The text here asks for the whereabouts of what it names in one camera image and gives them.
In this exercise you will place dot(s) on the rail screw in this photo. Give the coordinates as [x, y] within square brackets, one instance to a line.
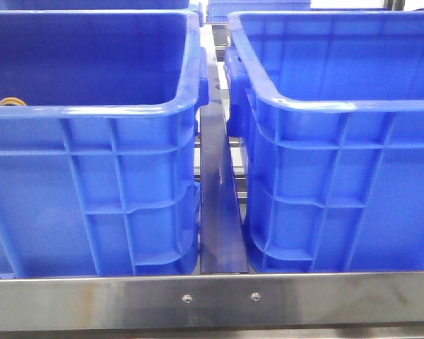
[187, 299]
[255, 296]

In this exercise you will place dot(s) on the left rail screw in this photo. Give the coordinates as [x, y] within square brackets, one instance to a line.
[187, 299]

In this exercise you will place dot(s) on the blue bin behind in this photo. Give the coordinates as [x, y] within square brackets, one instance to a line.
[184, 5]

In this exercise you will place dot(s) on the blue crates in background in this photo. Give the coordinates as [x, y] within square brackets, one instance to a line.
[217, 11]

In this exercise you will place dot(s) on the dark metal divider bar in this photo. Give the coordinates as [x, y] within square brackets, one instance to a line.
[222, 244]

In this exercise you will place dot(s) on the blue bin with buttons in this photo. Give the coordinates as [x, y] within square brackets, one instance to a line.
[97, 170]

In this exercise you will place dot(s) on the stainless steel front rail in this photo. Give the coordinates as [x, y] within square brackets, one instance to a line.
[222, 301]

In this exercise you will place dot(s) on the right rail screw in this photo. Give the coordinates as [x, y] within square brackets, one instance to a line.
[255, 296]

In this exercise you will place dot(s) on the blue target bin right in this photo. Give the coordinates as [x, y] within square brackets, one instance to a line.
[331, 105]

